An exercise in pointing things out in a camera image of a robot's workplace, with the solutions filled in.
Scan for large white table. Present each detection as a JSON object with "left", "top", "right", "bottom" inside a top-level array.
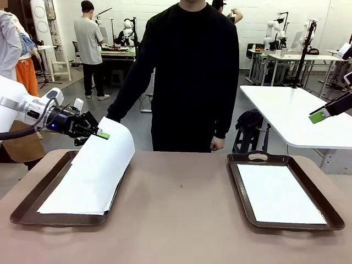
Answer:
[{"left": 239, "top": 85, "right": 352, "bottom": 174}]

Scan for black chair at desk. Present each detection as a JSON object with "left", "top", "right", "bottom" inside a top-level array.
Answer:
[{"left": 246, "top": 43, "right": 265, "bottom": 60}]

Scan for person's left hand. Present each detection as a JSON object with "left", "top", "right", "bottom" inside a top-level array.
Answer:
[{"left": 210, "top": 136, "right": 226, "bottom": 152}]

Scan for black tripod pole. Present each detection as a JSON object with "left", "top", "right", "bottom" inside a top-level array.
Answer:
[{"left": 291, "top": 19, "right": 317, "bottom": 89}]

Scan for person's right forearm black sleeve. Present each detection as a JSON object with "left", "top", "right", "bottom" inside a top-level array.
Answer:
[{"left": 106, "top": 79, "right": 144, "bottom": 123}]

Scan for black stool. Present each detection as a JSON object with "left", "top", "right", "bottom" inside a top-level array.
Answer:
[{"left": 232, "top": 128, "right": 272, "bottom": 154}]

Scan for white tall unit with circles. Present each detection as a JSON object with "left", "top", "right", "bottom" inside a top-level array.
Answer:
[{"left": 29, "top": 0, "right": 53, "bottom": 47}]

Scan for tan fabric bundle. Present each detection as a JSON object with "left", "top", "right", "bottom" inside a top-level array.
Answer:
[{"left": 0, "top": 120, "right": 46, "bottom": 163}]

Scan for white monitor panel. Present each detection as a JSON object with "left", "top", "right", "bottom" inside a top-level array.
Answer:
[{"left": 290, "top": 31, "right": 304, "bottom": 51}]

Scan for dark workbench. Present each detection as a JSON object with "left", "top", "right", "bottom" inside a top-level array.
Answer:
[{"left": 101, "top": 48, "right": 137, "bottom": 83}]

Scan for bystander in black shirt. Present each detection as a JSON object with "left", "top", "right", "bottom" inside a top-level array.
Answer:
[{"left": 211, "top": 0, "right": 244, "bottom": 25}]

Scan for white wooden stool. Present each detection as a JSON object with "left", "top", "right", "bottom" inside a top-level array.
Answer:
[{"left": 49, "top": 56, "right": 72, "bottom": 83}]

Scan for white and black lab robot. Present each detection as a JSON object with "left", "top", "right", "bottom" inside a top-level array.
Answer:
[{"left": 120, "top": 18, "right": 138, "bottom": 47}]

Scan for person in black sweater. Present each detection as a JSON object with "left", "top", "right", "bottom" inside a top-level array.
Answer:
[{"left": 106, "top": 0, "right": 240, "bottom": 153}]

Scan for dark cloth on stool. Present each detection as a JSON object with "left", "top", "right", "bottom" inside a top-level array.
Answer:
[{"left": 235, "top": 109, "right": 265, "bottom": 131}]

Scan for man in white t-shirt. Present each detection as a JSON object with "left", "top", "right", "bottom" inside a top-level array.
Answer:
[{"left": 73, "top": 0, "right": 111, "bottom": 101}]

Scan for white A4 paper sheet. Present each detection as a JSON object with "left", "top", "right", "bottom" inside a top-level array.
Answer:
[
  {"left": 36, "top": 175, "right": 124, "bottom": 216},
  {"left": 37, "top": 115, "right": 136, "bottom": 214},
  {"left": 236, "top": 163, "right": 327, "bottom": 226}
]

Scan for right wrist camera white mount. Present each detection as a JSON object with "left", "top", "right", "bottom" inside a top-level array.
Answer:
[{"left": 337, "top": 42, "right": 352, "bottom": 60}]

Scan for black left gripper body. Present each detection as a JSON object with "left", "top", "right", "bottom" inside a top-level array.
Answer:
[{"left": 45, "top": 109, "right": 84, "bottom": 138}]

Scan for white desk grey legs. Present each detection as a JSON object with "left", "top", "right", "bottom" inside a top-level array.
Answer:
[{"left": 246, "top": 48, "right": 348, "bottom": 86}]

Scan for person striped shirt orange trousers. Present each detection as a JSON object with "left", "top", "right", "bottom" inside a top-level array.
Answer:
[{"left": 0, "top": 9, "right": 42, "bottom": 97}]

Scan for black robot cable hose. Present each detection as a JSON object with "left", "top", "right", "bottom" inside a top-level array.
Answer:
[{"left": 0, "top": 97, "right": 72, "bottom": 141}]

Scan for person's left forearm black sleeve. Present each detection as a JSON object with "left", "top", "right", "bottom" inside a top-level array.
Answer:
[{"left": 213, "top": 90, "right": 240, "bottom": 140}]

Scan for brown plastic serving tray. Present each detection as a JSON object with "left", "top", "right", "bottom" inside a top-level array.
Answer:
[
  {"left": 227, "top": 150, "right": 345, "bottom": 231},
  {"left": 9, "top": 150, "right": 133, "bottom": 227}
]

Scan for black mesh office chair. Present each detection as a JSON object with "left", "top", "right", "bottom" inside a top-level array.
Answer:
[{"left": 71, "top": 41, "right": 83, "bottom": 67}]

